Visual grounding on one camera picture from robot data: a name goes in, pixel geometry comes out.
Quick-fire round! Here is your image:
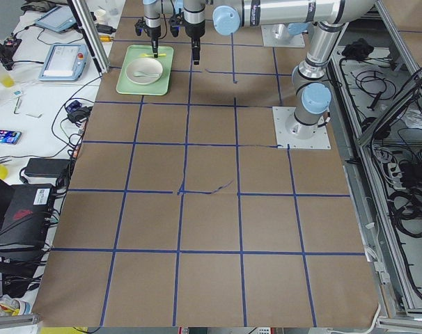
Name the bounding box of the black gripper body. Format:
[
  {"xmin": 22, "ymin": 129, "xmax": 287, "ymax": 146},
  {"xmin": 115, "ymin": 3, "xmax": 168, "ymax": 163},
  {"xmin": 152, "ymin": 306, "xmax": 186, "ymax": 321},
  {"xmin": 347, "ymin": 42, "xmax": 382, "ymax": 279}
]
[
  {"xmin": 148, "ymin": 26, "xmax": 161, "ymax": 49},
  {"xmin": 191, "ymin": 37, "xmax": 201, "ymax": 52}
]

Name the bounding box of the yellow plastic fork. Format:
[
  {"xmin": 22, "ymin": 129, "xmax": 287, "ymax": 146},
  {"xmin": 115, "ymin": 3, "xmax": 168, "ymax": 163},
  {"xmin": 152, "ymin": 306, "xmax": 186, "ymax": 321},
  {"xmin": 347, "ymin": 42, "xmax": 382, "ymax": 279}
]
[{"xmin": 139, "ymin": 53, "xmax": 166, "ymax": 58}]

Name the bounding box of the white round plate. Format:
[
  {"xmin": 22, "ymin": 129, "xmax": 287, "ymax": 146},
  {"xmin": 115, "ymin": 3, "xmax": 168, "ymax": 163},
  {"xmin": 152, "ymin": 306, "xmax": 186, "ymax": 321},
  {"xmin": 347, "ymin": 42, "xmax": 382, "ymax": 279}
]
[{"xmin": 125, "ymin": 58, "xmax": 164, "ymax": 86}]

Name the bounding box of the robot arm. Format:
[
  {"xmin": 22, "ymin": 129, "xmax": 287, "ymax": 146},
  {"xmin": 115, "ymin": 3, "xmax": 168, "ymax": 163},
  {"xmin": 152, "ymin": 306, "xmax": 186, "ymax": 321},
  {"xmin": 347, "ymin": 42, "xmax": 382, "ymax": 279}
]
[
  {"xmin": 140, "ymin": 1, "xmax": 183, "ymax": 58},
  {"xmin": 175, "ymin": 1, "xmax": 374, "ymax": 158}
]

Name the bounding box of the pale green spoon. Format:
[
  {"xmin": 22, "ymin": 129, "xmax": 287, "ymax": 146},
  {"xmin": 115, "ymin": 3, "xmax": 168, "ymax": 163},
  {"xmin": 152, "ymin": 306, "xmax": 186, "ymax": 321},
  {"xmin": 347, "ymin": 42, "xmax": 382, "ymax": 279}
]
[{"xmin": 132, "ymin": 71, "xmax": 160, "ymax": 77}]

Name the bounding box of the light green tray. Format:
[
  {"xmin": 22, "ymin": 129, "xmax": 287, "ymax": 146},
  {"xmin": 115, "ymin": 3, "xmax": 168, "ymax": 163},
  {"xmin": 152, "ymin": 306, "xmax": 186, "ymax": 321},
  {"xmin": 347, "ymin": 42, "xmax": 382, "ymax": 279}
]
[{"xmin": 116, "ymin": 45, "xmax": 174, "ymax": 96}]

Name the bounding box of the white paper cup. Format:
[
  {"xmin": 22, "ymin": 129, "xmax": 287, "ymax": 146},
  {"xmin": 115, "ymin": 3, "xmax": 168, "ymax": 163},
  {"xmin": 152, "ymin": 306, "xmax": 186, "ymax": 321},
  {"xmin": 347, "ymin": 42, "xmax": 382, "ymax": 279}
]
[{"xmin": 93, "ymin": 8, "xmax": 108, "ymax": 24}]

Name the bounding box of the blue teach pendant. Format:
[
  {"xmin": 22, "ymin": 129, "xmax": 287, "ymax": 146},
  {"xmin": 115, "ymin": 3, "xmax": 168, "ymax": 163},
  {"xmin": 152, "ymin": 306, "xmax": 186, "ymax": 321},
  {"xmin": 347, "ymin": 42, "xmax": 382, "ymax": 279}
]
[
  {"xmin": 38, "ymin": 44, "xmax": 88, "ymax": 81},
  {"xmin": 35, "ymin": 6, "xmax": 76, "ymax": 33}
]

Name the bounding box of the plastic cup yellow liquid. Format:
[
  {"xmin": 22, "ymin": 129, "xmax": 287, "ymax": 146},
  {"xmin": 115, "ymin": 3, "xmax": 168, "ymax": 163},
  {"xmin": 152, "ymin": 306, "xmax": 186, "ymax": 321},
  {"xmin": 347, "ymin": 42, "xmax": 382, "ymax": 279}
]
[{"xmin": 0, "ymin": 51, "xmax": 15, "ymax": 87}]

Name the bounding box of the black power brick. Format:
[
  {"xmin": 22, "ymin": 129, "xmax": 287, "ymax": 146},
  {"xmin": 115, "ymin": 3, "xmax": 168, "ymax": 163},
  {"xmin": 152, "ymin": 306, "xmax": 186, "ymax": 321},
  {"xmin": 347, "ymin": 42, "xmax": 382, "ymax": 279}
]
[{"xmin": 24, "ymin": 158, "xmax": 69, "ymax": 178}]

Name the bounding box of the black cloth bundle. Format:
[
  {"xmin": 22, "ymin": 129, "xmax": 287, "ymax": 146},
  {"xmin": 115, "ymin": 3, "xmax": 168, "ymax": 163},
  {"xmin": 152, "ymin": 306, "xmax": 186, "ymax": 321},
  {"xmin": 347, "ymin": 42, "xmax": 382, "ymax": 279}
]
[{"xmin": 341, "ymin": 38, "xmax": 374, "ymax": 61}]

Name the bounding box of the smartphone with colourful screen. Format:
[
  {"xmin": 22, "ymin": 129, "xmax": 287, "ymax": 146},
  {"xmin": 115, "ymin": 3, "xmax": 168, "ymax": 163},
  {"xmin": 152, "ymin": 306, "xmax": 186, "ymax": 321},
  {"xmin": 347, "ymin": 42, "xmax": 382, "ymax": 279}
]
[{"xmin": 0, "ymin": 129, "xmax": 22, "ymax": 145}]

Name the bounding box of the black red computer box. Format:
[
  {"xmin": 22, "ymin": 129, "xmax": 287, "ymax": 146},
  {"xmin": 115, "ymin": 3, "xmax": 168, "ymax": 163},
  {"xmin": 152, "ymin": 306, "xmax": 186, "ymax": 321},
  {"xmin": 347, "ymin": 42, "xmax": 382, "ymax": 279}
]
[{"xmin": 0, "ymin": 184, "xmax": 56, "ymax": 249}]

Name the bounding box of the aluminium frame post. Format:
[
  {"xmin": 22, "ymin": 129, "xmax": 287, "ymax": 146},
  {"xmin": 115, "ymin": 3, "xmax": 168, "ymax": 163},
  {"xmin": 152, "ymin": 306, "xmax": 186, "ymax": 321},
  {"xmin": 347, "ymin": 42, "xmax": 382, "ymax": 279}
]
[{"xmin": 68, "ymin": 0, "xmax": 109, "ymax": 74}]

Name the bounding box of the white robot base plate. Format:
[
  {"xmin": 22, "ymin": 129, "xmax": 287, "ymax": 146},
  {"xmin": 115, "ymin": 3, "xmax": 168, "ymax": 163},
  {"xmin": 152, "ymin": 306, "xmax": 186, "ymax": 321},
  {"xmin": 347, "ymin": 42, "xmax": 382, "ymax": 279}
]
[{"xmin": 272, "ymin": 106, "xmax": 331, "ymax": 150}]

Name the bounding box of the black coiled cable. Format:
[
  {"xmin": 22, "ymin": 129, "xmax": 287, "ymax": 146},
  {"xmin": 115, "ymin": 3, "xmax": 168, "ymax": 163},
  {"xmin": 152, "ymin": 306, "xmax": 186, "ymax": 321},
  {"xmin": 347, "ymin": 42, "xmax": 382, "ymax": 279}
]
[{"xmin": 388, "ymin": 189, "xmax": 422, "ymax": 239}]

